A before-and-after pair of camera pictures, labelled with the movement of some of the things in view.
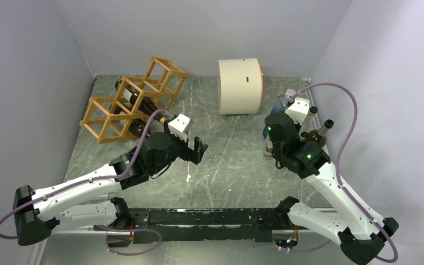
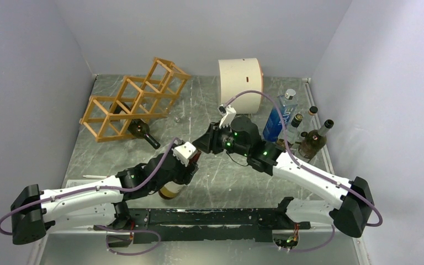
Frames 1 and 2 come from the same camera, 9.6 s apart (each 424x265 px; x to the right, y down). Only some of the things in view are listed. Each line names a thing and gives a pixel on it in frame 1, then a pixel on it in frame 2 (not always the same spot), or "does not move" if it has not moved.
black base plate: x=147 y=226 does not move
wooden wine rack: x=126 y=114 does not move
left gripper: x=189 y=154 -> x=185 y=174
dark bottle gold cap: x=145 y=104 -> x=172 y=189
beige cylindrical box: x=240 y=86 does not move
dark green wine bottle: x=319 y=137 does not move
